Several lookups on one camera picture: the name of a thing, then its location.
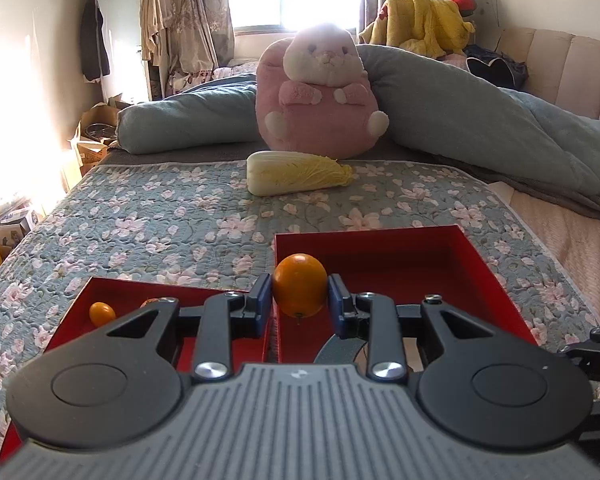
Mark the beige padded headboard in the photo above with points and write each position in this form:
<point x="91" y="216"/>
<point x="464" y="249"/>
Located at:
<point x="570" y="75"/>

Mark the napa cabbage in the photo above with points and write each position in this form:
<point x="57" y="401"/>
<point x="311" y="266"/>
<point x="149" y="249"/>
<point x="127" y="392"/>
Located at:
<point x="290" y="172"/>

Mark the grey bed sheet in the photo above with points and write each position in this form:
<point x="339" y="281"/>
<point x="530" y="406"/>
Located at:
<point x="180" y="157"/>

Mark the teal duvet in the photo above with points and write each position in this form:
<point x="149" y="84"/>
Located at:
<point x="480" y="105"/>

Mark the floral pillow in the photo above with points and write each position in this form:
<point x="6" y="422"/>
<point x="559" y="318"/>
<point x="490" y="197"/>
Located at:
<point x="190" y="80"/>

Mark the dark hanging jacket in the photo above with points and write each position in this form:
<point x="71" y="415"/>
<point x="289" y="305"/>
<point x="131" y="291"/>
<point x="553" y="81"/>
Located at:
<point x="94" y="40"/>

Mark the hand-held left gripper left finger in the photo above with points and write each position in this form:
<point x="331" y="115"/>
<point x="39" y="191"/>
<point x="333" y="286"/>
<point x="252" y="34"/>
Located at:
<point x="262" y="302"/>

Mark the large orange with stem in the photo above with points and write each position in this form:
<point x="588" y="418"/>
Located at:
<point x="300" y="282"/>

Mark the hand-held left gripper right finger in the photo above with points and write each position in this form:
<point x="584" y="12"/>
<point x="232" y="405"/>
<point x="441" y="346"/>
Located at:
<point x="337" y="306"/>

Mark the yellow blanket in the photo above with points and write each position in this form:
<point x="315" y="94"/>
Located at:
<point x="420" y="20"/>

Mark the dark blue garment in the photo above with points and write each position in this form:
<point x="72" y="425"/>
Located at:
<point x="495" y="66"/>

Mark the beige hanging garment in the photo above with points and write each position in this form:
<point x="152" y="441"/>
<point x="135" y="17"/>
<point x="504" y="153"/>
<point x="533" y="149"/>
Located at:
<point x="152" y="15"/>

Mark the metal bowl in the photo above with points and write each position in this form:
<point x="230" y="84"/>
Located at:
<point x="101" y="131"/>

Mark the white printed box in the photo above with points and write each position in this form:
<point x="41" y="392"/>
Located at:
<point x="12" y="225"/>

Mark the pink plush toy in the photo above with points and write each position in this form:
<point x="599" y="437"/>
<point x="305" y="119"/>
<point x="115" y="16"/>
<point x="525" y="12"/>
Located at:
<point x="320" y="110"/>

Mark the floral quilt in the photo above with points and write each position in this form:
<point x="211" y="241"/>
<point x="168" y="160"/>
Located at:
<point x="180" y="220"/>

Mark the large red tray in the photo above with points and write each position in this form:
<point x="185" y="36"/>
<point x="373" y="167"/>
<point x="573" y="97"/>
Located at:
<point x="125" y="300"/>

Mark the beige bed sheet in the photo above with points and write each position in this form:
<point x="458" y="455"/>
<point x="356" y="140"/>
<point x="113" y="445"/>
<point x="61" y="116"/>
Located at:
<point x="570" y="250"/>

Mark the small orange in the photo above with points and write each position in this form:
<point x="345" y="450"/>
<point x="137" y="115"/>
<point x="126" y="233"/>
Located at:
<point x="101" y="314"/>
<point x="149" y="303"/>

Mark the cardboard box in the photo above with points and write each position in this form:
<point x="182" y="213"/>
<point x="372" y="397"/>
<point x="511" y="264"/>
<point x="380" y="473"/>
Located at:
<point x="91" y="157"/>
<point x="87" y="120"/>

